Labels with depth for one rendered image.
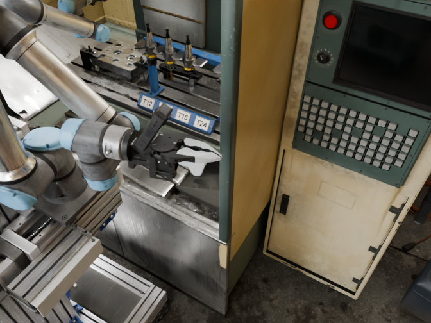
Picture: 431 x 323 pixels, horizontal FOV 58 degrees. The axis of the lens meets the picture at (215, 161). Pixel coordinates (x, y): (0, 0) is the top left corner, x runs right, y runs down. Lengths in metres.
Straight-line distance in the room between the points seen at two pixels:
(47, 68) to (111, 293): 1.46
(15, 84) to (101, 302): 1.48
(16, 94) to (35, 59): 1.77
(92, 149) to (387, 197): 1.24
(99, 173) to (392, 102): 0.95
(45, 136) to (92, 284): 1.20
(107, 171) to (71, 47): 2.18
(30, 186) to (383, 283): 2.06
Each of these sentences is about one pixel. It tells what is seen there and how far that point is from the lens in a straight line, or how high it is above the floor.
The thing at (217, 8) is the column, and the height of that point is 1.17.
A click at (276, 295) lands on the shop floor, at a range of 2.40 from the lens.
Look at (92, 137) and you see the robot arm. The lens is 0.88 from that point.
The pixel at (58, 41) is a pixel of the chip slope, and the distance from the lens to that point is 3.11.
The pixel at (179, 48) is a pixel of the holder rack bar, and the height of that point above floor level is 1.23.
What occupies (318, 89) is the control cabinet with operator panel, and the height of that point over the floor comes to 1.35.
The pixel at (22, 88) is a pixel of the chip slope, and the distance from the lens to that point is 2.81.
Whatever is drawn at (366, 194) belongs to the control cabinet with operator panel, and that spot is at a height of 0.88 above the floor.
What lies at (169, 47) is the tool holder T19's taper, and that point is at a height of 1.25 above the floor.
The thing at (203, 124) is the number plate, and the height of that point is 0.94.
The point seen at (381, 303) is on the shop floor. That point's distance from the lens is 2.54.
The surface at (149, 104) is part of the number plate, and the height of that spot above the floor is 0.93.
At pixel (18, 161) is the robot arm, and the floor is 1.44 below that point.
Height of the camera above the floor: 2.15
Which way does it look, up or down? 45 degrees down
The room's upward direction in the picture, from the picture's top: straight up
